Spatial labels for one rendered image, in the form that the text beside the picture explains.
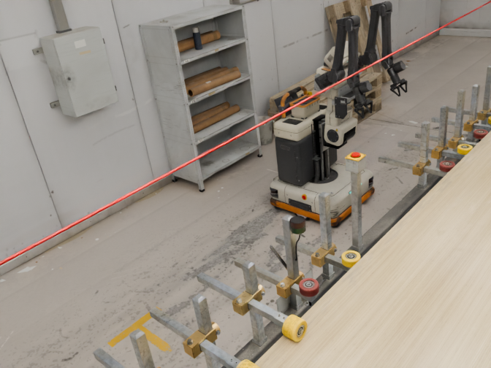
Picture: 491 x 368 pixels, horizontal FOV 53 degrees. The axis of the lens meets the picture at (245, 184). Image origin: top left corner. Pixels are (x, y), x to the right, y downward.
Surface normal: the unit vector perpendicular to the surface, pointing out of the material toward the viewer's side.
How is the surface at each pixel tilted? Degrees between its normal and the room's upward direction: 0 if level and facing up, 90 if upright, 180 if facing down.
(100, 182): 90
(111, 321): 0
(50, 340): 0
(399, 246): 0
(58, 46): 90
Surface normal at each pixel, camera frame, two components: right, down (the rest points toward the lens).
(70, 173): 0.73, 0.24
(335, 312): -0.12, -0.88
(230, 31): -0.67, 0.42
